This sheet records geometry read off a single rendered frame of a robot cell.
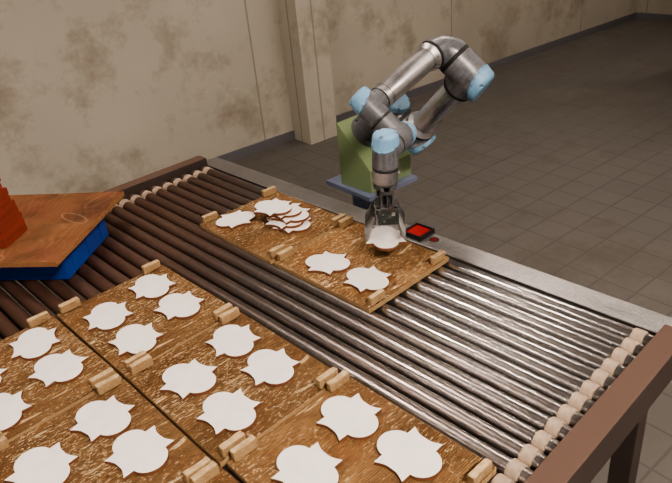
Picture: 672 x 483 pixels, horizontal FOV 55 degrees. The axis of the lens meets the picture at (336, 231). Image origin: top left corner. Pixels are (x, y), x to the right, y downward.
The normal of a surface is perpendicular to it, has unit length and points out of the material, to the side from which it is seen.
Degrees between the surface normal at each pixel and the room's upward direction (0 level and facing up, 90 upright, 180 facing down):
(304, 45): 90
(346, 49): 90
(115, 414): 0
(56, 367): 0
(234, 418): 0
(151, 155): 90
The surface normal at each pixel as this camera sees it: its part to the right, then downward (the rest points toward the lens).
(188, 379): -0.09, -0.88
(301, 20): 0.64, 0.31
